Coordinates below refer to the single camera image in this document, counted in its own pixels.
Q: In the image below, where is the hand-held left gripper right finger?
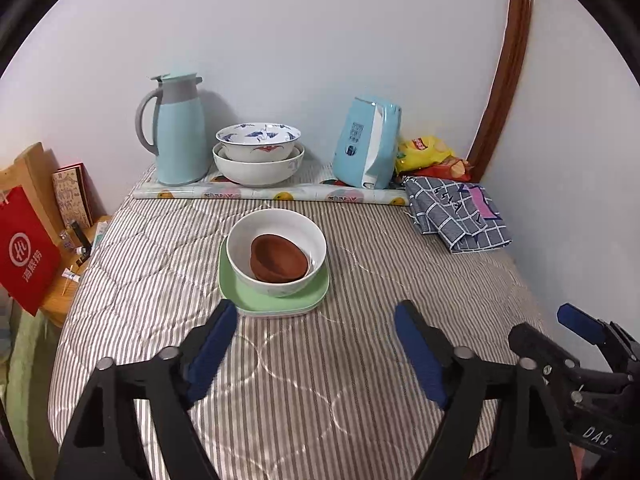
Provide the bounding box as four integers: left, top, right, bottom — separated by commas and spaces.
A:
394, 300, 578, 480

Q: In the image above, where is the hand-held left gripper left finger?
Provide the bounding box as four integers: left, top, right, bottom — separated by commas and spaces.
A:
54, 299, 239, 480

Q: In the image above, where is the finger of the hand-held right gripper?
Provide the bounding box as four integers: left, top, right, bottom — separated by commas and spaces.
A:
556, 303, 640, 361
508, 322, 583, 386

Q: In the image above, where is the green square plate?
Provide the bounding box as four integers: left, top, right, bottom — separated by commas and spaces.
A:
218, 237, 331, 317

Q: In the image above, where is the brown bowl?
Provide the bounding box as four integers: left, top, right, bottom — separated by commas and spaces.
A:
249, 233, 310, 283

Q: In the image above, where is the plain white bowl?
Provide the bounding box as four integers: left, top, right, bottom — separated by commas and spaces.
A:
226, 208, 328, 298

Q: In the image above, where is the striped quilt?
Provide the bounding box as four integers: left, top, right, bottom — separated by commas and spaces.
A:
47, 162, 566, 480

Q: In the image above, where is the blue checked cloth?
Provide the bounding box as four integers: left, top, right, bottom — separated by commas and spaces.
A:
402, 175, 513, 256

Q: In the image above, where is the fruit print plastic roll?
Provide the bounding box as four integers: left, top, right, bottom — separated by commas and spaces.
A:
132, 165, 411, 207

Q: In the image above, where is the wooden side table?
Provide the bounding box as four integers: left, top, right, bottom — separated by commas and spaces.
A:
37, 214, 113, 328

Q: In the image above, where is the small dark bottle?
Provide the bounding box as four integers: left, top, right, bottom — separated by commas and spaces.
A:
70, 221, 90, 266

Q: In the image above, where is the large white bowl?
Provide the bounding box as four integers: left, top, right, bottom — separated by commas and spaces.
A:
212, 142, 305, 188

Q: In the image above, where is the red snack bag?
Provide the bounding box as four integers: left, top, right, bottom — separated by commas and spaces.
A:
430, 156, 473, 183

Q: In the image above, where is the green cloth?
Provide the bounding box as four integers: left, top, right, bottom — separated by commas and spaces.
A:
5, 305, 63, 480

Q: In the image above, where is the yellow chip bag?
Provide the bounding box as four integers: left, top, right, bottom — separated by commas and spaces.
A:
395, 136, 453, 176

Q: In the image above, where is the blue patterned white bowl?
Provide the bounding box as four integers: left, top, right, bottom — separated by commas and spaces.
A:
215, 122, 302, 161

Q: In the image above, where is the red paper bag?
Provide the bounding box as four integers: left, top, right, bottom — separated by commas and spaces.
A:
0, 185, 63, 317

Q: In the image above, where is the light blue tissue box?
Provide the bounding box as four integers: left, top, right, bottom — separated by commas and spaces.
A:
332, 96, 403, 191

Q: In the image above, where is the patterned cover book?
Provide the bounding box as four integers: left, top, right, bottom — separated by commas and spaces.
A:
52, 161, 96, 231

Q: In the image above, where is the light blue thermos jug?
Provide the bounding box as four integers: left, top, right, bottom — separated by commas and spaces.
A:
135, 72, 213, 186

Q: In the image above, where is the brown paper bag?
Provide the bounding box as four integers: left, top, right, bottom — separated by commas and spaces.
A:
0, 142, 63, 241

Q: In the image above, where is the brown wooden door frame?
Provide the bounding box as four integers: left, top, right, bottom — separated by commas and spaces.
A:
467, 0, 535, 183

